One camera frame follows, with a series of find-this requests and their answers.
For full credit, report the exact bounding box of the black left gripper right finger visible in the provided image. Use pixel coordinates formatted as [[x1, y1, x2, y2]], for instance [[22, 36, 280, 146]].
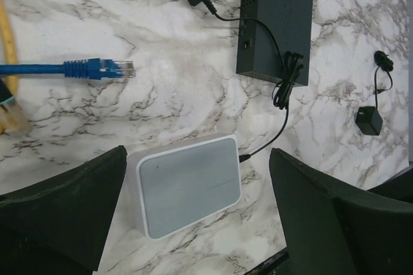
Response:
[[269, 148, 412, 274]]

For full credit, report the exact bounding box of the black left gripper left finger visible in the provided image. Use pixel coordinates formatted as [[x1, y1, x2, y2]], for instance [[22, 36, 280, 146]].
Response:
[[1, 146, 127, 274]]

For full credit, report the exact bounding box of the white grey small switch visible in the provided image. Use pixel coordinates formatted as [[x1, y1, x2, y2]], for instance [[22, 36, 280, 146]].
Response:
[[126, 133, 241, 240]]

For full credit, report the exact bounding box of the black ethernet cable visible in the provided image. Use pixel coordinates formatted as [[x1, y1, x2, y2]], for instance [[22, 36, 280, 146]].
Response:
[[0, 81, 33, 136]]

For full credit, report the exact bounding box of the small black power adapter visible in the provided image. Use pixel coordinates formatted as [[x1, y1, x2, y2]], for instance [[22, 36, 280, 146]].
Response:
[[355, 50, 394, 136]]

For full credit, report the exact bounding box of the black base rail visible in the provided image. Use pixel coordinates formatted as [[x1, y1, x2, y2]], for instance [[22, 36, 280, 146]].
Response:
[[245, 247, 292, 275]]

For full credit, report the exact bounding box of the yellow ethernet cable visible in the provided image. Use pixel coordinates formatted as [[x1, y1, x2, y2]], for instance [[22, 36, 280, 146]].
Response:
[[0, 0, 20, 134]]

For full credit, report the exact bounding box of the blue ethernet cable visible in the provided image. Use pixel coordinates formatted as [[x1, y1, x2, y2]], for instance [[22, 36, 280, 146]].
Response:
[[0, 57, 136, 81]]

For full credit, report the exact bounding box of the black network switch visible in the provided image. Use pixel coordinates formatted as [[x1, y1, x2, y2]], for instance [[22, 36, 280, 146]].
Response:
[[236, 0, 313, 86]]

